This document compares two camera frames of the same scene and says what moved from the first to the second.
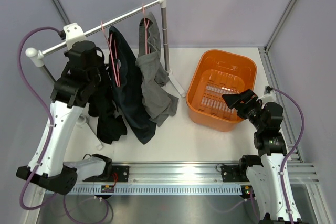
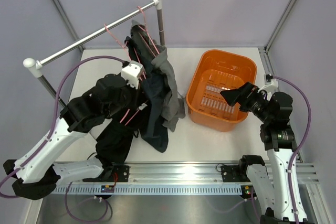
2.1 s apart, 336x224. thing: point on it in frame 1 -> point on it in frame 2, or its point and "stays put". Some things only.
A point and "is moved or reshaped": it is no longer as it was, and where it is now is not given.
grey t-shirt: x=154 y=72 -> x=175 y=107
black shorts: x=111 y=126 is moved or reshaped
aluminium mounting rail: x=196 y=172 stays put
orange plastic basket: x=211 y=74 stays put
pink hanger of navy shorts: x=109 y=41 -> x=124 y=45
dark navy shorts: x=128 y=87 -> x=153 y=132
